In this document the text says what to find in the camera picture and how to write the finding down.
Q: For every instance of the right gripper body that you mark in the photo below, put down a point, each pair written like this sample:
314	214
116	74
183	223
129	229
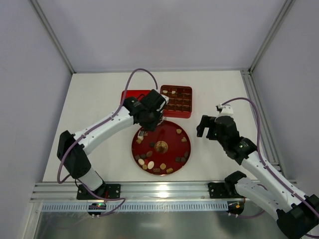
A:
210	130

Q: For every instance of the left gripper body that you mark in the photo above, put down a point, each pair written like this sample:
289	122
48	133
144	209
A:
151	123

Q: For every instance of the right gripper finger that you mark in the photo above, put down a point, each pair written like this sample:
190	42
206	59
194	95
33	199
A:
206	122
212	133

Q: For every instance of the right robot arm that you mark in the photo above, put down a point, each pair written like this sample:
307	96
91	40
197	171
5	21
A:
295	213

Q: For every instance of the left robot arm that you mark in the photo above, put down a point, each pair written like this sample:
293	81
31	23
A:
73	149

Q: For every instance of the red chocolate box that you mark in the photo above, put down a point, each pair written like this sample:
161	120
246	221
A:
180	103

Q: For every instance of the brown oval chocolate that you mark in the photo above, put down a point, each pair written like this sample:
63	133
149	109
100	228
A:
149	153

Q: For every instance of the tan ribbed chocolate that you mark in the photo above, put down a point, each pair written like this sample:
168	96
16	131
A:
169	170

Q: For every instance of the tan fluted chocolate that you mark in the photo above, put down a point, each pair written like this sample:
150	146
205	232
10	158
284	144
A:
162	166

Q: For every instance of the white swirl chocolate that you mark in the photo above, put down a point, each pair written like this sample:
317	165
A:
141	162

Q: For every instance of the white oval chocolate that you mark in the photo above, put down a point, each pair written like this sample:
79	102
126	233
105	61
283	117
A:
150	165

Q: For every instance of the red tin lid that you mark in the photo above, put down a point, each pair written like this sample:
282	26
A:
140	95

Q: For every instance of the round red tray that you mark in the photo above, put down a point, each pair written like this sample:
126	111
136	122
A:
167	147

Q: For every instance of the right side rail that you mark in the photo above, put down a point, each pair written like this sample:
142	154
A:
266	141

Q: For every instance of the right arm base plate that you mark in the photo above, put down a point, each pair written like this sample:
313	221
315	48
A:
223	190

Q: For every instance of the aluminium front rail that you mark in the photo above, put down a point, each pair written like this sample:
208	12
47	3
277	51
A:
50	191

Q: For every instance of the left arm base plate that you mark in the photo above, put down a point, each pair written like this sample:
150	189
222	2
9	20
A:
105	191

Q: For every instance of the slotted cable duct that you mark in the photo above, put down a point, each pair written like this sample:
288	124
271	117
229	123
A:
131	206

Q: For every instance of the right frame post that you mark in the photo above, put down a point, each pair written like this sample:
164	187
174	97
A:
275	27

